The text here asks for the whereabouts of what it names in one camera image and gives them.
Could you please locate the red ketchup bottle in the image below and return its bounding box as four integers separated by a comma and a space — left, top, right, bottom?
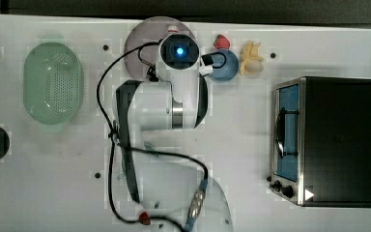
167, 25, 179, 35

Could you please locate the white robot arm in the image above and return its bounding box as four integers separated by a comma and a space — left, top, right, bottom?
113, 33, 234, 232

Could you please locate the grey round plate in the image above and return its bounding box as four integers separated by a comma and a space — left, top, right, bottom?
123, 16, 198, 82

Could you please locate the blue bowl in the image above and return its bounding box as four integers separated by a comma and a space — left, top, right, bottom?
210, 49, 240, 82

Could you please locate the red strawberry toy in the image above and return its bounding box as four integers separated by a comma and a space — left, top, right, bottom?
214, 35, 231, 49

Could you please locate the peeled banana toy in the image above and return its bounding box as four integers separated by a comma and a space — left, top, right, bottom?
240, 41, 264, 75

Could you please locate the black toaster oven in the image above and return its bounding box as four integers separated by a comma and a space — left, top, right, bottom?
267, 76, 371, 208

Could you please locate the green perforated colander basket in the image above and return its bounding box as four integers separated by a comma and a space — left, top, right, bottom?
22, 35, 84, 131

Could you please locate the green cup with handle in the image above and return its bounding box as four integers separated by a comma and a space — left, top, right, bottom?
118, 143, 158, 185

